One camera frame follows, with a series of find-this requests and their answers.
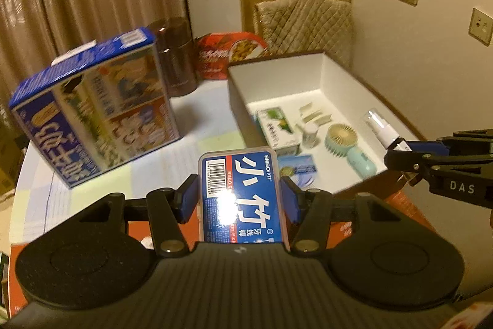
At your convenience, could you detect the red snack package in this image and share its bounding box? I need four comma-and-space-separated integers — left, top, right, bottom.
194, 31, 269, 81

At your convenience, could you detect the red printed cardboard sheet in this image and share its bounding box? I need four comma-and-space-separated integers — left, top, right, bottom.
6, 186, 430, 314

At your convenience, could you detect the brown thermos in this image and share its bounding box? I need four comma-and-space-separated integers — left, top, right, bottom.
148, 18, 199, 98

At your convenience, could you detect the white spray bottle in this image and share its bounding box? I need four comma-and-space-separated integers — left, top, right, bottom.
362, 109, 409, 153

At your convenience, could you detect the blue milk carton box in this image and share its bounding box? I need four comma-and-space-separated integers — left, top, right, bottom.
8, 26, 181, 191

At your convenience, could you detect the checked tablecloth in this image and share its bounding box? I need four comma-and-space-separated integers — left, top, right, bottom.
8, 78, 270, 249

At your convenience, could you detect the brown storage box white inside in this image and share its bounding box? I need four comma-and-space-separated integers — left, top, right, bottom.
226, 49, 429, 199

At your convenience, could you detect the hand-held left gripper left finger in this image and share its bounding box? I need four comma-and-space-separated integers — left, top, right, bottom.
73, 173, 201, 257

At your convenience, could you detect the quilted chair cushion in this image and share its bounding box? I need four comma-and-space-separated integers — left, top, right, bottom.
253, 0, 353, 69

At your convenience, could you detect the blue toothpick box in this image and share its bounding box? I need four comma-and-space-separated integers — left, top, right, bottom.
198, 146, 293, 253

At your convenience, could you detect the green carton box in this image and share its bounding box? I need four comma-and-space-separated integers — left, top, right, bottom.
256, 107, 303, 156

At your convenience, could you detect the blue packet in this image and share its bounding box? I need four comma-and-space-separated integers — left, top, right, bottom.
277, 155, 319, 188

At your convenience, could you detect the small white bottle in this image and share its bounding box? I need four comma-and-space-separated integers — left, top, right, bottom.
301, 125, 320, 148

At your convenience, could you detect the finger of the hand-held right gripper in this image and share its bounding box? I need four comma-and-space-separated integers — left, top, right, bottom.
384, 146, 440, 186
404, 128, 493, 161

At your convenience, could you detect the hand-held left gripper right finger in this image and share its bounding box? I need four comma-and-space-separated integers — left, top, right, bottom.
280, 175, 409, 256

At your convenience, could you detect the mint handheld fan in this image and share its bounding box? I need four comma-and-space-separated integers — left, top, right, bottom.
324, 123, 377, 177

